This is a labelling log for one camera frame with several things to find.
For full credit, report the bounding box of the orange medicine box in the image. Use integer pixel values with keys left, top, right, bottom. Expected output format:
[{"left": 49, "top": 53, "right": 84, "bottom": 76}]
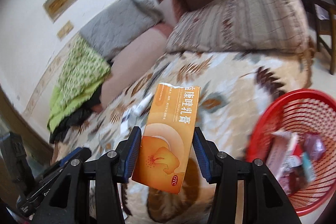
[{"left": 132, "top": 83, "right": 201, "bottom": 194}]

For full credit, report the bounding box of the purple wrapper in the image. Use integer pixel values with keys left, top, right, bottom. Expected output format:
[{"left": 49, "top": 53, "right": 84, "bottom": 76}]
[{"left": 303, "top": 132, "right": 326, "bottom": 161}]

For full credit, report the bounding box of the white ointment tube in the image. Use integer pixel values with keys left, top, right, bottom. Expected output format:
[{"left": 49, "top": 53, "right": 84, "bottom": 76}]
[{"left": 120, "top": 93, "right": 154, "bottom": 134}]

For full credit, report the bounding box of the green patterned cloth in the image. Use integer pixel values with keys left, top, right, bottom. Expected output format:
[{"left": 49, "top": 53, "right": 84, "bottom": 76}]
[{"left": 47, "top": 35, "right": 110, "bottom": 133}]

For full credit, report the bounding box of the floral leaf pattern blanket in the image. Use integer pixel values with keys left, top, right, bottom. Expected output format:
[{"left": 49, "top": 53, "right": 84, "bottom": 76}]
[{"left": 54, "top": 51, "right": 312, "bottom": 223}]

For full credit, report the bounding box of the red plastic mesh basket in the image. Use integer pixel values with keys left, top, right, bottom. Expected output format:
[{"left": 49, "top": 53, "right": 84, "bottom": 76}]
[{"left": 245, "top": 88, "right": 336, "bottom": 217}]

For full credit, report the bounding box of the pink white box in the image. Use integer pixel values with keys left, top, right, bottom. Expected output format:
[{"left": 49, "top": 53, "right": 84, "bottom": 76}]
[{"left": 266, "top": 130, "right": 316, "bottom": 196}]

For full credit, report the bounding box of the small gold framed picture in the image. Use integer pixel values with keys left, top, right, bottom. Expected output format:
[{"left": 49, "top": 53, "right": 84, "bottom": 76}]
[{"left": 43, "top": 0, "right": 77, "bottom": 22}]

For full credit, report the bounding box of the black garment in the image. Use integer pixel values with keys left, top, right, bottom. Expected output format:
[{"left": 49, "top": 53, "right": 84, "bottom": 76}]
[{"left": 50, "top": 85, "right": 102, "bottom": 144}]

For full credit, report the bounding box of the brown wooden stool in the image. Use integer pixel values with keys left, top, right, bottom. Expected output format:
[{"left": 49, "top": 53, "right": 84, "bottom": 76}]
[{"left": 303, "top": 0, "right": 335, "bottom": 75}]

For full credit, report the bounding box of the small wall plate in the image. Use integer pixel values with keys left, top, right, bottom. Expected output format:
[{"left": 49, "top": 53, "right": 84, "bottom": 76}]
[{"left": 56, "top": 20, "right": 74, "bottom": 40}]

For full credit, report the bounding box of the striped beige quilted pillow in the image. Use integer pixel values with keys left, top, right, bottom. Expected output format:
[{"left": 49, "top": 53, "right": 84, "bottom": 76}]
[{"left": 166, "top": 0, "right": 309, "bottom": 53}]

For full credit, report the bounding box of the pink bed pillow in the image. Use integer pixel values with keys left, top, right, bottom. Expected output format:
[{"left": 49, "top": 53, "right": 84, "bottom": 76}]
[{"left": 91, "top": 23, "right": 173, "bottom": 113}]

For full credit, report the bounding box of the grey quilted pillow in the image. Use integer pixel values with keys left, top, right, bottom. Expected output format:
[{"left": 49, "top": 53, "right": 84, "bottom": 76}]
[{"left": 79, "top": 0, "right": 163, "bottom": 61}]

